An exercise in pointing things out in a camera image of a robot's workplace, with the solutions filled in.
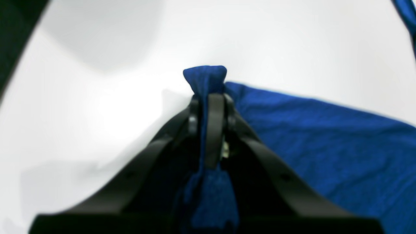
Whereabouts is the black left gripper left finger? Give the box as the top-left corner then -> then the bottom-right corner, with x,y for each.
65,95 -> 200,215

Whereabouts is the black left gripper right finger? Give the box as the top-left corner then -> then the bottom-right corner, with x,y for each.
204,94 -> 352,216

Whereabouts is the blue long-sleeve shirt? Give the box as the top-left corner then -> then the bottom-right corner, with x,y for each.
168,0 -> 415,234

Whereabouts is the black cloth side cover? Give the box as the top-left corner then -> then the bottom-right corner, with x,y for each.
0,0 -> 50,100

